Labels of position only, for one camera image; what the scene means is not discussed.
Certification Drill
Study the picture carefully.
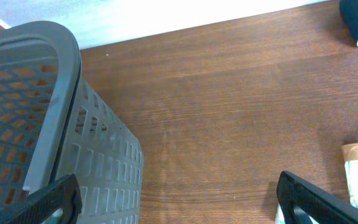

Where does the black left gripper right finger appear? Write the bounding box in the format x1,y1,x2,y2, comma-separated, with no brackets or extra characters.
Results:
277,170,358,224

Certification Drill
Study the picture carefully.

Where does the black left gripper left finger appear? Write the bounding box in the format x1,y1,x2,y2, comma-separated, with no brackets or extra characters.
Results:
0,174,82,223

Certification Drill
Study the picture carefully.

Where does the grey plastic mesh basket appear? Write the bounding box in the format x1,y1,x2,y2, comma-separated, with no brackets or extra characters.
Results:
0,21,144,223

